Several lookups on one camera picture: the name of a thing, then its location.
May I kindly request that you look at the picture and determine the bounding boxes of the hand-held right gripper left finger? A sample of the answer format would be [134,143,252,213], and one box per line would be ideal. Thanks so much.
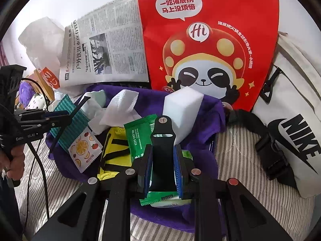
[31,144,154,241]

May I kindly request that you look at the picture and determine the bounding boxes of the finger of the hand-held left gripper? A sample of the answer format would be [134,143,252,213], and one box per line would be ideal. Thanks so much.
[15,110,72,121]
[19,119,70,133]

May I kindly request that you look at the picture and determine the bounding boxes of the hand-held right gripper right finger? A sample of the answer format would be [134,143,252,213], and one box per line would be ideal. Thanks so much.
[174,144,294,241]

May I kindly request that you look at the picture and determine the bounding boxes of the green tissue pack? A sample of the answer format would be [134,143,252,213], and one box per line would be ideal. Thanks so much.
[150,149,195,207]

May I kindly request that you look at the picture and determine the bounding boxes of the teal ribbed cloth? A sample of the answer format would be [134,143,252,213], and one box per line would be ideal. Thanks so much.
[50,94,94,153]

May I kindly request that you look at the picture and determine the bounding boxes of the green sachet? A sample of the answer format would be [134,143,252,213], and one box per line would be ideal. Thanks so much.
[124,114,176,207]

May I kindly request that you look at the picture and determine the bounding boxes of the purple towel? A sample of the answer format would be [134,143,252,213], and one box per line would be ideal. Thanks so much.
[45,84,226,233]

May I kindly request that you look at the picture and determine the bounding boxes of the yellow pouch black straps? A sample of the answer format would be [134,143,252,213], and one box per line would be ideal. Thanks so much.
[97,127,133,181]

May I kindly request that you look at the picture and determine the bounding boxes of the fruit print sachet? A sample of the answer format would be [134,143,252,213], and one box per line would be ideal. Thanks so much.
[68,127,104,173]

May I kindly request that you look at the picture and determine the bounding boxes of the white sponge block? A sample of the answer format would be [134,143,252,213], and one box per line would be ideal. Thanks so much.
[163,87,205,145]

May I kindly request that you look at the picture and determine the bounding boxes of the white tissue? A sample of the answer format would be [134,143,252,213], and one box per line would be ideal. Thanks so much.
[89,89,142,135]

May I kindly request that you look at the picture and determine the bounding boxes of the person's left hand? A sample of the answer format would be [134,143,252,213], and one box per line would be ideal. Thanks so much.
[0,144,26,179]

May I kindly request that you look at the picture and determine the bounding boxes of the white floral pillow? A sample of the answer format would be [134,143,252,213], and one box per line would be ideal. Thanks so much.
[26,93,51,111]

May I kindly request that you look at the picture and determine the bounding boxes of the purple plush toy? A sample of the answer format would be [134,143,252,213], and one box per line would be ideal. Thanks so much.
[19,82,36,106]

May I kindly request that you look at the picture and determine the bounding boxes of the wooden headboard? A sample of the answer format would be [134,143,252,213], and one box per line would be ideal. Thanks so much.
[25,69,56,101]

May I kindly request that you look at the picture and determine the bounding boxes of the striped bed quilt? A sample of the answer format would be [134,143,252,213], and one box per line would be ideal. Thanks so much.
[15,123,316,241]

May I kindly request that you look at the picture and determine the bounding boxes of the white plastic shopping bag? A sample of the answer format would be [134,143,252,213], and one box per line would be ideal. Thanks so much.
[18,16,66,101]

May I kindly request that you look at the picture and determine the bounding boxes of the folded newspaper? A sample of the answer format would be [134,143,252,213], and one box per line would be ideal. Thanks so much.
[59,0,149,88]

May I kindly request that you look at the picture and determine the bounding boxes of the white waist bag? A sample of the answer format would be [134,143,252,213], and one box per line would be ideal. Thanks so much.
[226,31,321,199]

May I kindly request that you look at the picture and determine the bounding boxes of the red paper bag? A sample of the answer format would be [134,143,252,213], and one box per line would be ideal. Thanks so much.
[135,0,280,112]

